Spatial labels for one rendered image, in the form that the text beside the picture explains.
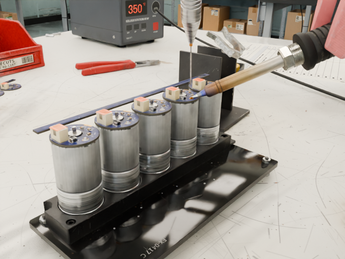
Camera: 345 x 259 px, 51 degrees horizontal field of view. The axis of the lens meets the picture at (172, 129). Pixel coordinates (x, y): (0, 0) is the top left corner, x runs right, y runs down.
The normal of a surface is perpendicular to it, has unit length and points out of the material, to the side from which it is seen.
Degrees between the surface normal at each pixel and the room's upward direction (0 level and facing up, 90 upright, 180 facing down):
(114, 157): 90
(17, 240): 0
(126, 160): 90
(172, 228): 0
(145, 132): 90
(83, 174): 90
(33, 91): 0
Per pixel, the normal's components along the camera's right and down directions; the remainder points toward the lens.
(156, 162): 0.28, 0.41
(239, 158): 0.03, -0.91
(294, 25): -0.51, 0.35
